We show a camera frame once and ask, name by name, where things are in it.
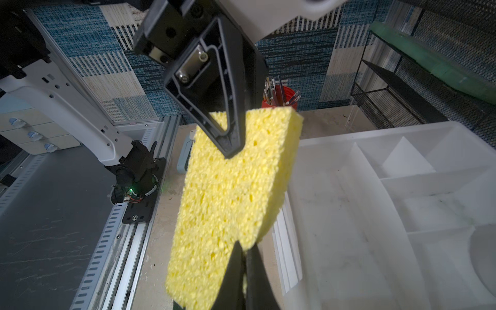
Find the pale yellow cellulose sponge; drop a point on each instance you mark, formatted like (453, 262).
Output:
(225, 201)

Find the green board on shelf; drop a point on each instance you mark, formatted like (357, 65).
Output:
(447, 71)

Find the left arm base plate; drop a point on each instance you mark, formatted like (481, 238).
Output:
(140, 206)

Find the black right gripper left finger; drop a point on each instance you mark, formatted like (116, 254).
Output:
(230, 295)

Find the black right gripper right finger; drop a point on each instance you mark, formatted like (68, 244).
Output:
(259, 294)

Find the white plastic drawer organizer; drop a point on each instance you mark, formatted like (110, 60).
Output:
(399, 218)

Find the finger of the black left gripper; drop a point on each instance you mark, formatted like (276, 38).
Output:
(225, 87)

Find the aluminium front rail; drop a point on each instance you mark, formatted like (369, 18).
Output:
(62, 240)

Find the red pen cup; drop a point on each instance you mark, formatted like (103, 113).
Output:
(283, 97)

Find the light blue stapler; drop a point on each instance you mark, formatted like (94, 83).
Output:
(185, 154)

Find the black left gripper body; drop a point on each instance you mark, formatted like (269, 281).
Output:
(186, 33)

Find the black wire mesh shelf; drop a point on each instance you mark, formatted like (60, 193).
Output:
(393, 91)

